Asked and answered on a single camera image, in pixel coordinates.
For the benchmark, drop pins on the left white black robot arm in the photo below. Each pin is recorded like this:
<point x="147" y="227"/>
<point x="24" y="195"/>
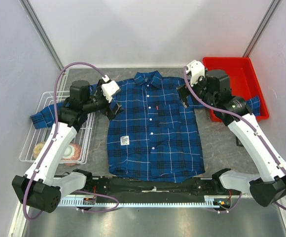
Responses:
<point x="37" y="188"/>

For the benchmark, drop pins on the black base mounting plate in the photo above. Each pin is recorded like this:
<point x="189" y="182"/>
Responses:
<point x="131" y="189"/>

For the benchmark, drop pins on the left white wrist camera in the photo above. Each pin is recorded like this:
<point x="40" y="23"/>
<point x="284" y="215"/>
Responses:
<point x="109" y="88"/>

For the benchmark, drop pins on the red plastic bin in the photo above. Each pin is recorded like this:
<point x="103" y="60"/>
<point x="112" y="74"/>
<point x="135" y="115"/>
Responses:
<point x="243" y="81"/>

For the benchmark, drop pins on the aluminium slotted rail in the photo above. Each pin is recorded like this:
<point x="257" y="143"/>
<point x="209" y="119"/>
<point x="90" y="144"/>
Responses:
<point x="87" y="202"/>

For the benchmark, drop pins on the pink patterned ceramic bowl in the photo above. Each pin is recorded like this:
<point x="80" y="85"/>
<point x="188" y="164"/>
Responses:
<point x="71" y="154"/>

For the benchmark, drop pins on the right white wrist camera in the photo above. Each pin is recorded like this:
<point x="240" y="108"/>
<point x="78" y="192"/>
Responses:
<point x="197" y="71"/>

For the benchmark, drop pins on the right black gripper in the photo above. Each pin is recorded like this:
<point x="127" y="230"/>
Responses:
<point x="183" y="92"/>

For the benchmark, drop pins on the white wire dish rack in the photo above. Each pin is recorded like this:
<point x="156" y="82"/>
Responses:
<point x="35" y="136"/>

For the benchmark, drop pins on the beige ceramic bowl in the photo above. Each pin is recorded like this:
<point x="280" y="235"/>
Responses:
<point x="37" y="149"/>

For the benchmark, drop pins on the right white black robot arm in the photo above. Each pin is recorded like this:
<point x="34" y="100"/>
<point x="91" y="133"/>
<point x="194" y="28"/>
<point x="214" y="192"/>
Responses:
<point x="212" y="90"/>

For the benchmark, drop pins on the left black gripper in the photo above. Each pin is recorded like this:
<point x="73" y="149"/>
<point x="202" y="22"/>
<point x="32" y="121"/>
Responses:
<point x="109" y="113"/>

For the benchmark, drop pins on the black brooch box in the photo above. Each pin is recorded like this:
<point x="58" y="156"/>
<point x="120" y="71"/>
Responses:
<point x="238" y="142"/>

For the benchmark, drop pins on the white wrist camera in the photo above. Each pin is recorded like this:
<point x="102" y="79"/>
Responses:
<point x="197" y="71"/>
<point x="109" y="88"/>

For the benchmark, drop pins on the blue plaid shirt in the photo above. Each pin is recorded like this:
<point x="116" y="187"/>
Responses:
<point x="154" y="138"/>

